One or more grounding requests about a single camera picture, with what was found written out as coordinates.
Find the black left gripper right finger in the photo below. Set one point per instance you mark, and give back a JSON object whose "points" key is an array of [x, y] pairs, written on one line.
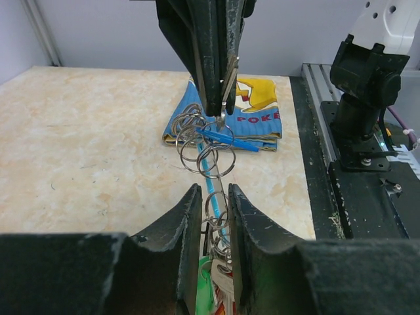
{"points": [[277, 272]]}

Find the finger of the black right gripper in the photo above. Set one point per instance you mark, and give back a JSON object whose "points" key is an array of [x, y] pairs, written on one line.
{"points": [[231, 19], [190, 27]]}

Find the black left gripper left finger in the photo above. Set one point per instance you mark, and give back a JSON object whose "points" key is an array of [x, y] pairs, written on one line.
{"points": [[154, 271]]}

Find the blue key tag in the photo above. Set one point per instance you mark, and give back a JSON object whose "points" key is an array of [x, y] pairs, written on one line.
{"points": [[230, 141]]}

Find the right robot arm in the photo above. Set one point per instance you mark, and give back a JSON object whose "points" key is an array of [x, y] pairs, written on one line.
{"points": [[369, 61]]}

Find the green key tag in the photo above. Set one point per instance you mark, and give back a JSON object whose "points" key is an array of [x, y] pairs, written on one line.
{"points": [[204, 296]]}

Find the blue yellow booklet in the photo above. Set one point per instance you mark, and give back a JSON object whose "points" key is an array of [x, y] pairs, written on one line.
{"points": [[256, 118]]}

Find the aluminium corner rail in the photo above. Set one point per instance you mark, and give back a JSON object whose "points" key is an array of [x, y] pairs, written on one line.
{"points": [[43, 32]]}

